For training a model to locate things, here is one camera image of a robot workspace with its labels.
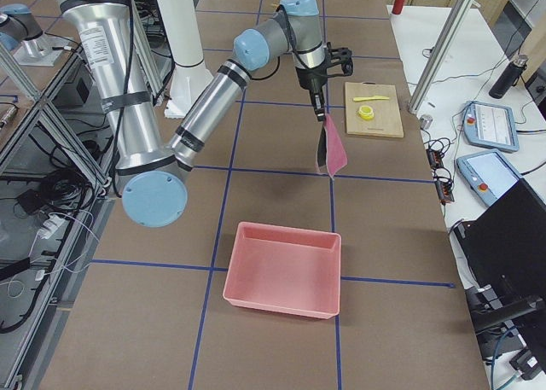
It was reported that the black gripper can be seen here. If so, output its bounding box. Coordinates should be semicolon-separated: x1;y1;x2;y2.
296;63;328;122

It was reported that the pink grey-edged cloth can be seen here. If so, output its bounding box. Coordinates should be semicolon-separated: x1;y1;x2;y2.
316;114;348;179

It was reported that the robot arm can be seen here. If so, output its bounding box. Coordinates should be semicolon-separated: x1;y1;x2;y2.
57;0;329;228

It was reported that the black water bottle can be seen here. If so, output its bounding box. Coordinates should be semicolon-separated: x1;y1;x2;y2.
488;54;528;99

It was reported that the yellow plastic knife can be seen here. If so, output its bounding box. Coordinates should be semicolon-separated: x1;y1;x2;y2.
352;95;390;102

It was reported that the wooden cutting board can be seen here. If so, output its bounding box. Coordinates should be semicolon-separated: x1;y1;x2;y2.
344;82;404;138

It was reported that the black power strip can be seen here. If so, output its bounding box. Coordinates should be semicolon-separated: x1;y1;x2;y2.
426;148;455;205

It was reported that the pink plastic bin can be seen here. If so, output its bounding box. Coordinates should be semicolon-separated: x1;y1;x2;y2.
223;222;341;319

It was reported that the far teach pendant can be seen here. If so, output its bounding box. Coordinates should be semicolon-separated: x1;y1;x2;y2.
462;102;520;153

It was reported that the teach pendant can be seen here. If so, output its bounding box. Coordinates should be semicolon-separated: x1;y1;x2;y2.
462;102;520;153
456;148;522;207

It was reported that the near teach pendant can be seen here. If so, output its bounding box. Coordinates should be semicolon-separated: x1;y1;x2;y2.
456;148;522;207

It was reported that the black monitor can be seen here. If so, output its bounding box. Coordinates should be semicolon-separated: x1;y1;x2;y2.
455;179;545;368

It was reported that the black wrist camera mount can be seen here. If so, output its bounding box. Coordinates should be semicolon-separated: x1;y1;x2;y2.
325;42;354;79

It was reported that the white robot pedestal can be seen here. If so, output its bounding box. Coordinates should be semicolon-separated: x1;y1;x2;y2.
157;0;212;119

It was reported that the aluminium frame post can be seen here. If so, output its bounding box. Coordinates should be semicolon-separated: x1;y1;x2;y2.
408;0;474;115

